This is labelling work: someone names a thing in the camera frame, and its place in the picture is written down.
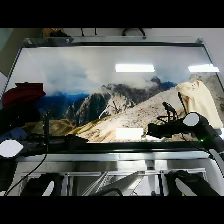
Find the red garment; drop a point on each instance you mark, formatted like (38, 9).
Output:
(23, 93)

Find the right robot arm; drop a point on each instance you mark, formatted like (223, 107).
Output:
(203, 130)

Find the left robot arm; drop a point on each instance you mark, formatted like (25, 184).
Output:
(10, 148)

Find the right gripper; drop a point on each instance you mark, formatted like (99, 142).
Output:
(157, 130)

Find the black garment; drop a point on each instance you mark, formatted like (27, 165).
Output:
(18, 115)

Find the silver frame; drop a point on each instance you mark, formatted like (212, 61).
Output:
(110, 156)

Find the cream garment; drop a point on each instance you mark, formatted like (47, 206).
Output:
(200, 100)

